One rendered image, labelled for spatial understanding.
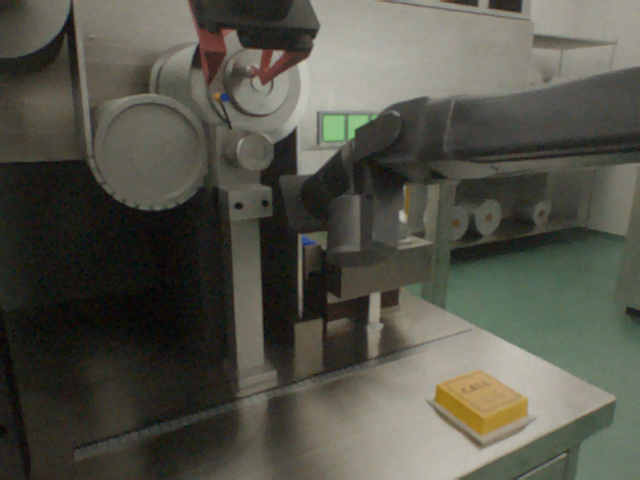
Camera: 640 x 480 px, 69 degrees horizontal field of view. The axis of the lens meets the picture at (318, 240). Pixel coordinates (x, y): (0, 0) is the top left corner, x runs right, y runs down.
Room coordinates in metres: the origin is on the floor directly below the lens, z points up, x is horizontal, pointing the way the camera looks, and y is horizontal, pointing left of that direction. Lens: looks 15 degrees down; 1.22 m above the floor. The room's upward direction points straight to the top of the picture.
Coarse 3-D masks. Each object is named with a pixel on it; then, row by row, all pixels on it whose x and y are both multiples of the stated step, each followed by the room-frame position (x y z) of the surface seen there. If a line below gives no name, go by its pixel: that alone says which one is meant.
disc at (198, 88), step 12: (192, 60) 0.54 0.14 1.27; (192, 72) 0.54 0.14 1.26; (300, 72) 0.60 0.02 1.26; (192, 84) 0.54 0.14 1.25; (204, 84) 0.55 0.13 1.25; (204, 96) 0.55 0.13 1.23; (300, 96) 0.60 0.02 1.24; (204, 108) 0.55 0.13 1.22; (300, 108) 0.60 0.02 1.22; (204, 120) 0.55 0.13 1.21; (216, 120) 0.55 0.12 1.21; (288, 120) 0.60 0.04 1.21; (276, 132) 0.59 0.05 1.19; (288, 132) 0.60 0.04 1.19
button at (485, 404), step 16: (448, 384) 0.46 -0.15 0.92; (464, 384) 0.46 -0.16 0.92; (480, 384) 0.46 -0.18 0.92; (496, 384) 0.46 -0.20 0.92; (448, 400) 0.44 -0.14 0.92; (464, 400) 0.43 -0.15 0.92; (480, 400) 0.43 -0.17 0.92; (496, 400) 0.43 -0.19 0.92; (512, 400) 0.43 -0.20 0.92; (528, 400) 0.43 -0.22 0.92; (464, 416) 0.42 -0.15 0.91; (480, 416) 0.40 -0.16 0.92; (496, 416) 0.41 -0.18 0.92; (512, 416) 0.42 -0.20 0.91; (480, 432) 0.40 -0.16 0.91
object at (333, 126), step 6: (324, 120) 0.99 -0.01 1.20; (330, 120) 0.99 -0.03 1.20; (336, 120) 1.00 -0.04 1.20; (342, 120) 1.01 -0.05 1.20; (324, 126) 0.99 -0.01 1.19; (330, 126) 0.99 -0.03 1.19; (336, 126) 1.00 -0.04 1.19; (342, 126) 1.01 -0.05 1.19; (324, 132) 0.99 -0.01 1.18; (330, 132) 0.99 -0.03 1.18; (336, 132) 1.00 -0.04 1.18; (342, 132) 1.01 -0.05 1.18; (324, 138) 0.99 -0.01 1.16; (330, 138) 0.99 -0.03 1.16; (336, 138) 1.00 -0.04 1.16; (342, 138) 1.01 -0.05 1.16
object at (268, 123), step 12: (228, 36) 0.55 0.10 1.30; (228, 48) 0.55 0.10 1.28; (240, 48) 0.56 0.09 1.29; (228, 60) 0.55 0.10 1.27; (288, 72) 0.59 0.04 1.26; (216, 84) 0.54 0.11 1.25; (300, 84) 0.59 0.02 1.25; (288, 96) 0.59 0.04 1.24; (216, 108) 0.54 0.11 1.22; (228, 108) 0.55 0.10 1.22; (288, 108) 0.59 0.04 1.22; (240, 120) 0.56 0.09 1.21; (252, 120) 0.56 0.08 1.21; (264, 120) 0.57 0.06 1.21; (276, 120) 0.58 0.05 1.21; (264, 132) 0.57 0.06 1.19
